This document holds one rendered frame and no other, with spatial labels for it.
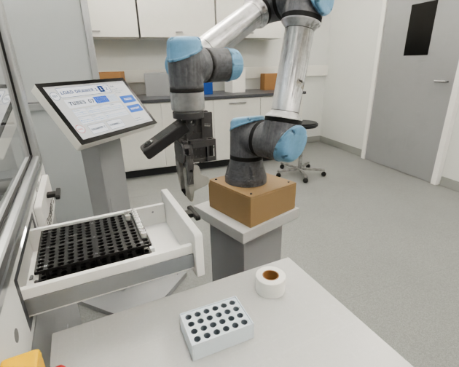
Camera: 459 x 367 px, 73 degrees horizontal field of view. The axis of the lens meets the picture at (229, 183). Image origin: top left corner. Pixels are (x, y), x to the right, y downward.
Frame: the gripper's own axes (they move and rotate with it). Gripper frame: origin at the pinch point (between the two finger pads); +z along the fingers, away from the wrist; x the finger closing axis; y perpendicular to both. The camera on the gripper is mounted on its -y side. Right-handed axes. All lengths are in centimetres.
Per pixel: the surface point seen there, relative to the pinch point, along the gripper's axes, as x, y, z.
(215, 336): -28.9, -5.1, 16.3
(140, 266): -12.5, -14.3, 8.5
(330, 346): -37.5, 14.8, 20.1
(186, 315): -21.3, -8.1, 16.7
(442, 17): 147, 315, -68
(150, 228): 9.8, -7.9, 12.5
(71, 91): 91, -21, -20
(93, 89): 98, -12, -19
